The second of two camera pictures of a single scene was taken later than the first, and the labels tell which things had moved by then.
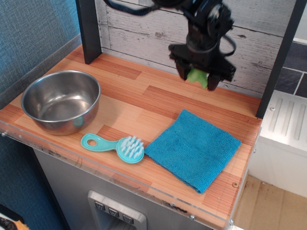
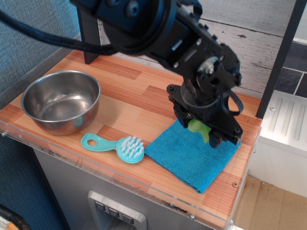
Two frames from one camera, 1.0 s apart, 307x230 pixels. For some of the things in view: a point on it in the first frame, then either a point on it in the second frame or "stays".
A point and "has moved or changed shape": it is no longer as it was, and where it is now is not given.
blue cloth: (194, 149) stays
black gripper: (212, 62) to (215, 116)
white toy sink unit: (279, 157) stays
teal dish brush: (129, 149) stays
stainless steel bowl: (64, 102) stays
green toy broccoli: (195, 75) has moved or changed shape
